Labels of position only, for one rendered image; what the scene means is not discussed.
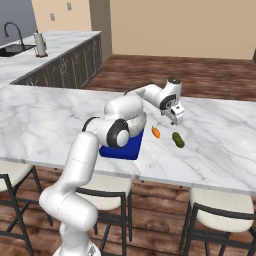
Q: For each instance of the black sink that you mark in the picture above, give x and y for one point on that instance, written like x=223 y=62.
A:
x=12 y=50

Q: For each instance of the green cucumber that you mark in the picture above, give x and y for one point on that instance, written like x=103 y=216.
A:
x=178 y=139

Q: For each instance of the blue tray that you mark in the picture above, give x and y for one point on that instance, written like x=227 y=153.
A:
x=128 y=148

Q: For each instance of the orange carrot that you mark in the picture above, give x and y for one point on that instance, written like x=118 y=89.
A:
x=155 y=132

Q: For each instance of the black tap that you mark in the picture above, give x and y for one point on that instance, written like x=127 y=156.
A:
x=13 y=31

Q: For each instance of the grey wall socket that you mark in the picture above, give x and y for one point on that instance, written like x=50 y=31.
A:
x=69 y=6
x=52 y=17

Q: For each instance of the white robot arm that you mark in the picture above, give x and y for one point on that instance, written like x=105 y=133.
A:
x=80 y=173

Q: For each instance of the dark cupboard run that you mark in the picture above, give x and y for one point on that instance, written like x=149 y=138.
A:
x=71 y=65

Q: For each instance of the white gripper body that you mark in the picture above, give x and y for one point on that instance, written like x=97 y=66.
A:
x=172 y=115

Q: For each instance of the white cushioned black stool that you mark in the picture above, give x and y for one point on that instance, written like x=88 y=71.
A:
x=110 y=196
x=223 y=213
x=13 y=190

